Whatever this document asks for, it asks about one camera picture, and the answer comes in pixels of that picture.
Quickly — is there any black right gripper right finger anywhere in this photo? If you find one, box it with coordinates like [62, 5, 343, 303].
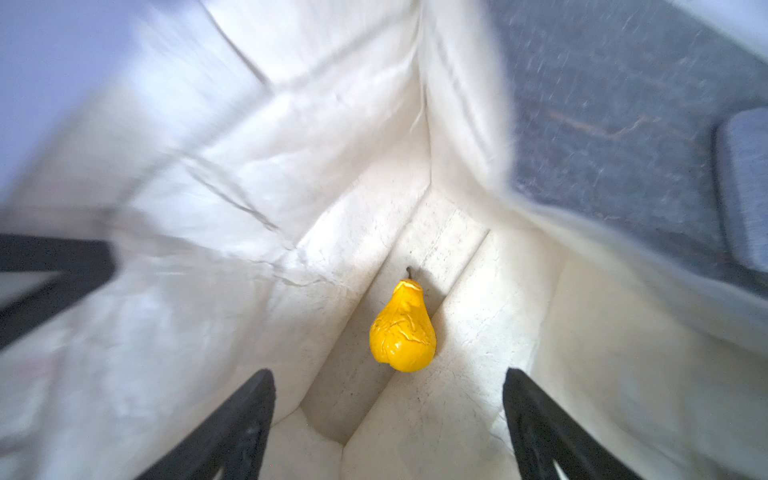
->
[503, 368, 638, 480]

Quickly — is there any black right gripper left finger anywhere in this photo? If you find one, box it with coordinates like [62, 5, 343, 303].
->
[139, 369, 276, 479]

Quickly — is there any grey fabric glasses case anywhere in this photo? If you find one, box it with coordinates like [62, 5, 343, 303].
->
[715, 107, 767, 274]

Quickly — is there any yellow pear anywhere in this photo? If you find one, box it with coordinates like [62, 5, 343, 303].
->
[369, 267, 437, 373]

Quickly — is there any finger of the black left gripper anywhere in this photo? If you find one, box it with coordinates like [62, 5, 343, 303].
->
[1, 234, 116, 348]

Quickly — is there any cream canvas grocery bag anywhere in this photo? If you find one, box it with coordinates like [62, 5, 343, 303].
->
[1, 1, 767, 479]

